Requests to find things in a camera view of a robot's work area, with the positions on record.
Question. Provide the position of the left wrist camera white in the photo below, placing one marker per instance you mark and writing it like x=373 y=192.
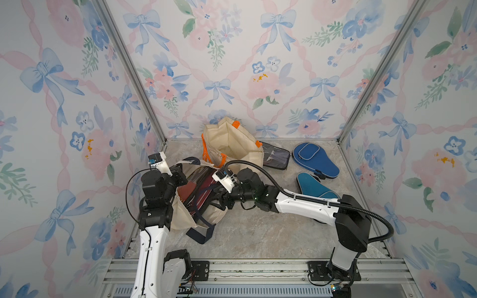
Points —
x=158 y=161

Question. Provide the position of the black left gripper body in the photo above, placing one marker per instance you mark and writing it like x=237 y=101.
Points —
x=172 y=183

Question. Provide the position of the black paddle case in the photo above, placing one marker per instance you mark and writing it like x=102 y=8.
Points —
x=275 y=157

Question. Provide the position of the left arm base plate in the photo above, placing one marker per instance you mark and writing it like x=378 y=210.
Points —
x=197 y=270

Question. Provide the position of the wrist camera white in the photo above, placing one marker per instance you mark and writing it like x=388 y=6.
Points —
x=226 y=178
x=158 y=161

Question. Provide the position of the aluminium corner post left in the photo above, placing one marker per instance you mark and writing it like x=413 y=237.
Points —
x=125 y=58

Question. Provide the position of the teal paddle case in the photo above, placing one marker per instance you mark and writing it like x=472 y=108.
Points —
x=310 y=186

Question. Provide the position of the aluminium corner post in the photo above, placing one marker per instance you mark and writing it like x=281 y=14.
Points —
x=125 y=58
x=398 y=41

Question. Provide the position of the canvas bag orange handles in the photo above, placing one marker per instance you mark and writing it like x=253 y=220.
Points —
x=229 y=140

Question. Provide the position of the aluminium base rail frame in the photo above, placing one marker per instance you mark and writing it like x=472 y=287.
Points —
x=291 y=278

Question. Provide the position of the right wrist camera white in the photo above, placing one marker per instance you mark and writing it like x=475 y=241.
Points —
x=226 y=178

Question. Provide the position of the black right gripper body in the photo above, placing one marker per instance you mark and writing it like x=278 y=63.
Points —
x=229 y=195

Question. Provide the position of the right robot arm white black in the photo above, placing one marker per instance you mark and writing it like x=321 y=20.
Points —
x=351 y=223

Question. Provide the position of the red pouch in bag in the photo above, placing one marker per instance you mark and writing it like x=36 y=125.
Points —
x=197 y=194

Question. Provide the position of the canvas bag navy handles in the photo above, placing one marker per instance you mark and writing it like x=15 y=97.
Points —
x=202 y=230

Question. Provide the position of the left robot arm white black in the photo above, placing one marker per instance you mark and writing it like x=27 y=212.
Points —
x=159 y=274

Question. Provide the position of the aluminium corner post right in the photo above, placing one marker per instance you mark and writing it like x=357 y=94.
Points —
x=398 y=41

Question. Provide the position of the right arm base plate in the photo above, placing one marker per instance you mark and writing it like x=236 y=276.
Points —
x=324 y=271

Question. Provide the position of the blue paddle case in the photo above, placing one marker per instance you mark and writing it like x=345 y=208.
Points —
x=314 y=158

